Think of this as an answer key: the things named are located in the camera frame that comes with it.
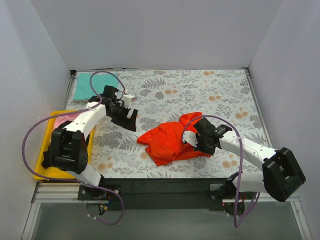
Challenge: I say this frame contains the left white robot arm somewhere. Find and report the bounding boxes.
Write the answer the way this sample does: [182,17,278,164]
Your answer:
[41,85,138,200]

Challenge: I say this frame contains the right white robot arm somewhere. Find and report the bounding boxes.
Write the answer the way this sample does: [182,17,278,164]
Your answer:
[183,117,306,202]

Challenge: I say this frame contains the orange t shirt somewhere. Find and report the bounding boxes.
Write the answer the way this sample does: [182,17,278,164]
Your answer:
[137,112,210,167]

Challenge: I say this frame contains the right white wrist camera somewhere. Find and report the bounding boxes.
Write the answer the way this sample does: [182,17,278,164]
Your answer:
[182,130,198,148]

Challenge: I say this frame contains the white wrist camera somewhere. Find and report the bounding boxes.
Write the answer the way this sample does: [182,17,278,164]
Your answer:
[182,130,198,148]
[122,94,137,105]

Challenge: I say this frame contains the floral patterned table mat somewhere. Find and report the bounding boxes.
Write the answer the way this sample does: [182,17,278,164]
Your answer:
[91,69,271,178]

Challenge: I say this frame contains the pink t shirt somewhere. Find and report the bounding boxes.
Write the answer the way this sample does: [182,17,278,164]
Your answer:
[53,113,79,129]

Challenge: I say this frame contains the purple cable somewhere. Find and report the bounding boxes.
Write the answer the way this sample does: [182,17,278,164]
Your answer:
[181,114,261,228]
[21,71,127,226]

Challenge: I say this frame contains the black t shirt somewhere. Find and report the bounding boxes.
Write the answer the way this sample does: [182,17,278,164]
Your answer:
[41,121,90,173]

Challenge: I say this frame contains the yellow plastic tray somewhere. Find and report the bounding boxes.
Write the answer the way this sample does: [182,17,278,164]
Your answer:
[33,110,95,181]

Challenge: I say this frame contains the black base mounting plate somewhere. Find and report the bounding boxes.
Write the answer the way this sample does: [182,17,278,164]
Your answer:
[77,177,256,212]

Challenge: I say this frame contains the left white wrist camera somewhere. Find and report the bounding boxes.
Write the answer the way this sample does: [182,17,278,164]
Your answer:
[122,94,137,105]

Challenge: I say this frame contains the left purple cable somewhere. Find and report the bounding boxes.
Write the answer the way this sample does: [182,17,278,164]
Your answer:
[21,71,127,226]

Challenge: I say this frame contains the folded teal t shirt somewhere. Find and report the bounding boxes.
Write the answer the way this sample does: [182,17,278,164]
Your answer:
[72,72,119,102]

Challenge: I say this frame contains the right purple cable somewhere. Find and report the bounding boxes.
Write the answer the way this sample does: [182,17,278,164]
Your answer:
[181,114,261,228]

